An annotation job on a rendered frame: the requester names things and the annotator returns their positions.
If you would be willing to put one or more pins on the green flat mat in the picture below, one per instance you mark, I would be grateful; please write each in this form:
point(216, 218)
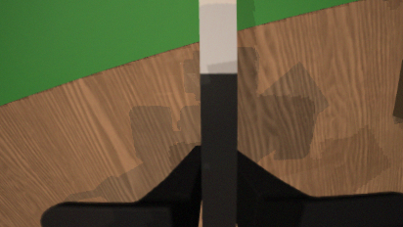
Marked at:
point(48, 43)

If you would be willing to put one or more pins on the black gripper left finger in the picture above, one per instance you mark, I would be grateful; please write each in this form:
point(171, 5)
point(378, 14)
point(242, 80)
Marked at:
point(175, 202)

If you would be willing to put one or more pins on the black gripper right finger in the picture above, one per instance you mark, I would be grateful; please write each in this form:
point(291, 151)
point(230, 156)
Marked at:
point(264, 200)

